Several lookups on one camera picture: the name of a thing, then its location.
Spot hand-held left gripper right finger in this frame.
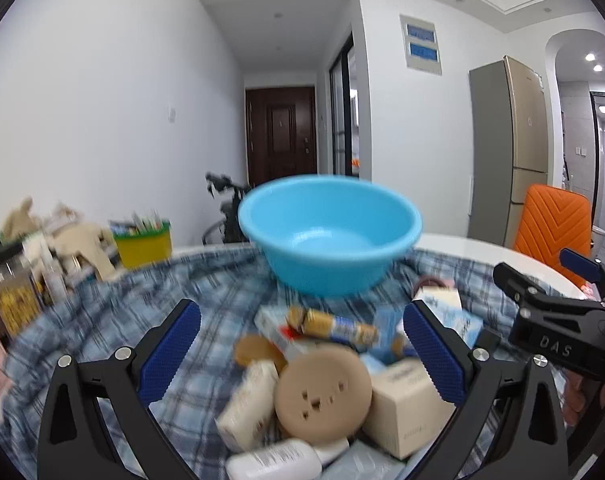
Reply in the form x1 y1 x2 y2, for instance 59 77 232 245
403 300 569 480

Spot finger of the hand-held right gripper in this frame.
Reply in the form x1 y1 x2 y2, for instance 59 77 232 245
559 247 605 297
493 261 550 317

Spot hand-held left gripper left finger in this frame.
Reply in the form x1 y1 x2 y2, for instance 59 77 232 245
36 299 203 480

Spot light blue printed box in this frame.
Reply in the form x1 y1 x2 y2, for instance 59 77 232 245
422 290 487 348

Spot tan round disc with holes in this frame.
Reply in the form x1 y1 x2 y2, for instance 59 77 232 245
274 345 373 445

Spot white plastic bottle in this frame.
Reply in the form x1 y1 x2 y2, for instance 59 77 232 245
226 437 350 480

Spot light blue plastic basin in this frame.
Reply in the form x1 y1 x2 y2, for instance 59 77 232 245
238 175 423 297

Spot person's right hand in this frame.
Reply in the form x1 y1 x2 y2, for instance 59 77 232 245
562 370 605 428

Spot orange quilted chair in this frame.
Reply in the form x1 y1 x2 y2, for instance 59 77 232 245
513 184 593 288

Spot light blue cardboard box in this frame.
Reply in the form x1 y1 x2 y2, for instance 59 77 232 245
375 307 408 361

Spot cream cardboard box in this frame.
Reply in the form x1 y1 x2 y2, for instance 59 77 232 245
365 360 458 460

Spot blue plaid blanket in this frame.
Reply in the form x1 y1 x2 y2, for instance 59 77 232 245
0 247 583 480

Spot orange brown round case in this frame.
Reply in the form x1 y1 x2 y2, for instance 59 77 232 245
234 335 288 373

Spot small cream packet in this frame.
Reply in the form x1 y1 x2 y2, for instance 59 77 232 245
216 360 279 452

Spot white box with gold edge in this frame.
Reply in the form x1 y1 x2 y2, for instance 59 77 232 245
255 306 323 361

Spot biscuit roll packet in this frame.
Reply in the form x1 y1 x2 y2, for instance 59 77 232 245
288 306 380 346

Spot yellow bin with green rim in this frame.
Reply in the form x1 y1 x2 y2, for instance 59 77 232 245
110 220 173 270

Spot light blue soft packet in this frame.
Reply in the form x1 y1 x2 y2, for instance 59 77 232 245
322 440 408 480

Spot packets in yellow bin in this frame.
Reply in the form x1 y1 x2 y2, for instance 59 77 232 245
110 207 170 236

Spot gold and grey refrigerator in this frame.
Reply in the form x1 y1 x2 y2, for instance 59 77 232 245
469 56 548 248

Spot beige plush camel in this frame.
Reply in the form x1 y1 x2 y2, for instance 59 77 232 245
47 205 118 281

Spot black bicycle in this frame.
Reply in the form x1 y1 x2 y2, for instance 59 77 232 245
202 172 256 246

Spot beige plush toy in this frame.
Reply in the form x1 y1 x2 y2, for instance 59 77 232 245
2 197 48 241

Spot black framed glass sliding door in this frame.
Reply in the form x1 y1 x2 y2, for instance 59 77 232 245
329 32 360 177

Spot dark brown entrance door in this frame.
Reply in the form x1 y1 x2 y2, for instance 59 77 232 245
246 86 316 188

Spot grey wall panel blue windows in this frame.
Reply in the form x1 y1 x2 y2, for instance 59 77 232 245
399 14 443 77

